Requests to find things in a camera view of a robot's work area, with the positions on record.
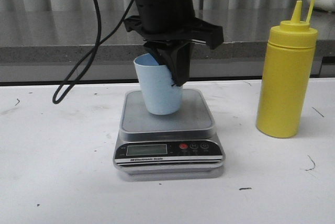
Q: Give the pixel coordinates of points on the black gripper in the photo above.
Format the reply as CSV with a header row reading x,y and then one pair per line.
x,y
177,56

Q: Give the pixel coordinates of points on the light blue plastic cup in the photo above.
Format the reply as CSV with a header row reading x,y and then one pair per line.
x,y
161,95

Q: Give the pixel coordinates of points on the yellow squeeze bottle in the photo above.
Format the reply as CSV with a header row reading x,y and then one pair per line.
x,y
288,60

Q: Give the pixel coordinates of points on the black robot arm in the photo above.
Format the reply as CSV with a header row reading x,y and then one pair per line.
x,y
169,29

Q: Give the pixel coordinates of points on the silver digital kitchen scale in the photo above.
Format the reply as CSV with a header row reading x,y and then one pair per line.
x,y
179,146

